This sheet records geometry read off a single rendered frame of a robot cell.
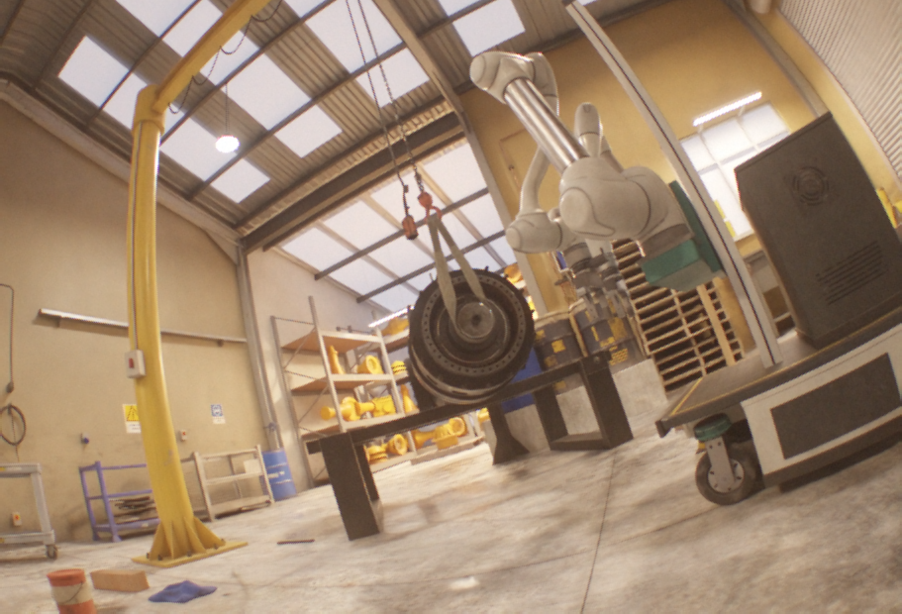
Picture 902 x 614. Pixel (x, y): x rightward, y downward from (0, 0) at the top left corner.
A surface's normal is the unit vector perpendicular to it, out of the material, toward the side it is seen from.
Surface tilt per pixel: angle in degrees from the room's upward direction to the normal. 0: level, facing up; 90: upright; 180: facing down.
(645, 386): 90
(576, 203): 96
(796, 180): 90
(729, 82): 90
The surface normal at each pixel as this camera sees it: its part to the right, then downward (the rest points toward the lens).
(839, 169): -0.63, -0.06
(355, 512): 0.14, -0.37
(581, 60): -0.39, -0.19
